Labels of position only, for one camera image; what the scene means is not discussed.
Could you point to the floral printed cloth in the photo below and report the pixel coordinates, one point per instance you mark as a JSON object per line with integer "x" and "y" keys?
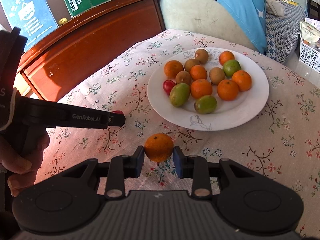
{"x": 250, "y": 142}

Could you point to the small yellow fruit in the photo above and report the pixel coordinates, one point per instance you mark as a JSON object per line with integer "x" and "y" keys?
{"x": 63, "y": 21}

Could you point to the beige cloth pouch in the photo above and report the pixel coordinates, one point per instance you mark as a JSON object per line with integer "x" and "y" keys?
{"x": 273, "y": 7}

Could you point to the blue cardboard box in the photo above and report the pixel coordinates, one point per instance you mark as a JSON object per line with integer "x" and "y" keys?
{"x": 27, "y": 10}

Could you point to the white flower-print plate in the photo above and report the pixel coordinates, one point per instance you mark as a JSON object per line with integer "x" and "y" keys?
{"x": 237, "y": 112}

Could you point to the green jujube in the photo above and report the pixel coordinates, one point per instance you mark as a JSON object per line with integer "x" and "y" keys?
{"x": 231, "y": 68}
{"x": 179, "y": 94}

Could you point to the blue white woven cushion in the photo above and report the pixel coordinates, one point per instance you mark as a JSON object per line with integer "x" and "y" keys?
{"x": 282, "y": 35}

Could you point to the small brown kiwi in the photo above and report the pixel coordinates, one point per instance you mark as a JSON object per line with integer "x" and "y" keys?
{"x": 192, "y": 65}
{"x": 216, "y": 75}
{"x": 183, "y": 77}
{"x": 201, "y": 55}

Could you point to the green yellow mango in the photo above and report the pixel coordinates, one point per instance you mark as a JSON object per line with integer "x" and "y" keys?
{"x": 205, "y": 104}

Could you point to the red-brown wooden cabinet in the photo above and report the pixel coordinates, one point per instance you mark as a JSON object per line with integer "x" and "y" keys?
{"x": 100, "y": 35}

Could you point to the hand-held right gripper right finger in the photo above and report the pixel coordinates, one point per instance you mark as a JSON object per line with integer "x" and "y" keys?
{"x": 178, "y": 161}

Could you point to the person's left hand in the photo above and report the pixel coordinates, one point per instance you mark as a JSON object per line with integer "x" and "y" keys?
{"x": 15, "y": 166}

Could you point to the white plastic basket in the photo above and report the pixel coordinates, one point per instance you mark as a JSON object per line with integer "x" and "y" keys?
{"x": 308, "y": 55}

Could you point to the white snack packet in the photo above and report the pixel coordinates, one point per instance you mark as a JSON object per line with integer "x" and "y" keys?
{"x": 311, "y": 33}

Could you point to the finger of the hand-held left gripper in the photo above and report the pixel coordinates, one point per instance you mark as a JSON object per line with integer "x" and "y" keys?
{"x": 75, "y": 117}

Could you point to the pale green sofa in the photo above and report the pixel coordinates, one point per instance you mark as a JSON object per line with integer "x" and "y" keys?
{"x": 195, "y": 17}

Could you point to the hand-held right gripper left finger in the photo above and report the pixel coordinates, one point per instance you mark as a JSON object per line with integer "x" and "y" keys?
{"x": 139, "y": 161}

